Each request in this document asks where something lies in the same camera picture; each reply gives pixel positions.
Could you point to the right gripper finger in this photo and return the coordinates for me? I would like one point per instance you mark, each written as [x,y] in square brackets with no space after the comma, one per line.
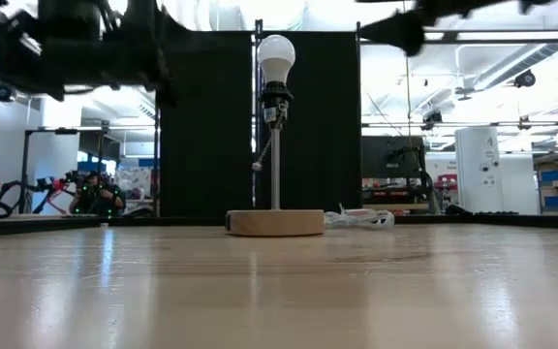
[402,31]

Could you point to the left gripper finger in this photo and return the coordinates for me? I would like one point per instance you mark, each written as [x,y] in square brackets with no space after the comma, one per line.
[160,58]

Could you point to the white light bulb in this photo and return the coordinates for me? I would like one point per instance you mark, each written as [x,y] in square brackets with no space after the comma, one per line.
[276,55]

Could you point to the table lamp with wooden base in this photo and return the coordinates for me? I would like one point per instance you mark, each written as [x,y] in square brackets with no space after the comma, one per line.
[275,223]

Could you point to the black fabric divider panel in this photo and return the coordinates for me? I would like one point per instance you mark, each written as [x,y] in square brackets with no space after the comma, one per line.
[318,126]
[206,145]

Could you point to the black computer monitor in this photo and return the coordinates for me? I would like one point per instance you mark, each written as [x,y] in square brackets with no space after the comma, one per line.
[390,157]

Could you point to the white appliance with knobs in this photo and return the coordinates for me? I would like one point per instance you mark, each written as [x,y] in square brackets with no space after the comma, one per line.
[477,155]

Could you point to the black metal rack frame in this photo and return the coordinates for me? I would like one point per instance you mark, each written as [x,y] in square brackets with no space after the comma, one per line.
[66,131]

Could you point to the black ceiling-mounted camera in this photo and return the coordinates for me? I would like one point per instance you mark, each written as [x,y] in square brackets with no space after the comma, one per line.
[525,79]
[4,92]
[431,121]

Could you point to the black aluminium table frame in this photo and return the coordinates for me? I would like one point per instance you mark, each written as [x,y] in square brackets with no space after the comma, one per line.
[163,222]

